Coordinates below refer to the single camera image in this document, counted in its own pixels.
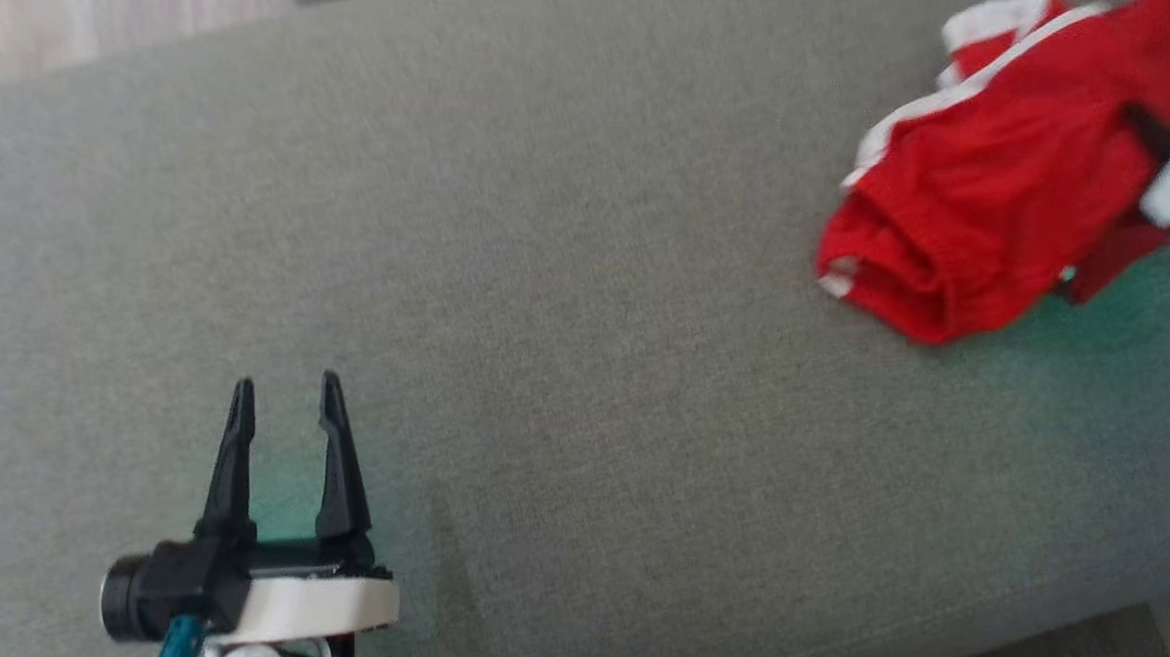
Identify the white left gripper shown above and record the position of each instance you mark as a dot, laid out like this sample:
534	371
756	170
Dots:
309	603

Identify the red shirt with white sleeves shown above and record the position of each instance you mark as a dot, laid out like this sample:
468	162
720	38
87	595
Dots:
1112	261

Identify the red shorts with white trim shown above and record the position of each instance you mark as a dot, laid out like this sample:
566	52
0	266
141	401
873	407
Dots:
988	177

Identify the large grey sofa seat cushion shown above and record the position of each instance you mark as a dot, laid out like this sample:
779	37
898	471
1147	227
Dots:
542	271

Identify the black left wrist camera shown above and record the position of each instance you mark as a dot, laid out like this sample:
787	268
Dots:
173	585

